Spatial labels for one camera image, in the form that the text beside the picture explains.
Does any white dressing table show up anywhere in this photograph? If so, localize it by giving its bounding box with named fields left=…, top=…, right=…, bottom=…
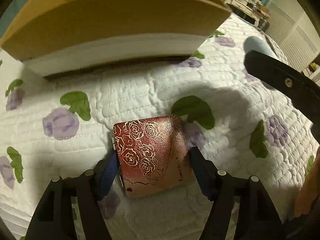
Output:
left=224, top=0, right=270, bottom=29

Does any light blue earbud case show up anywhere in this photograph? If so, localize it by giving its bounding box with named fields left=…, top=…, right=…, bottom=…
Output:
left=243, top=36, right=276, bottom=58

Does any open cardboard box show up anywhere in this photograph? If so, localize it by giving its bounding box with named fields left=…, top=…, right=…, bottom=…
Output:
left=1, top=0, right=231, bottom=77

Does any floral quilted bedspread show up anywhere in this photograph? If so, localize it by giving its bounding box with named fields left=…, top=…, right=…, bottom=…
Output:
left=1, top=15, right=319, bottom=239

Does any white louvered wardrobe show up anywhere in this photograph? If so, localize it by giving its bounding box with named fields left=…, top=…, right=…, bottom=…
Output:
left=267, top=0, right=319, bottom=72

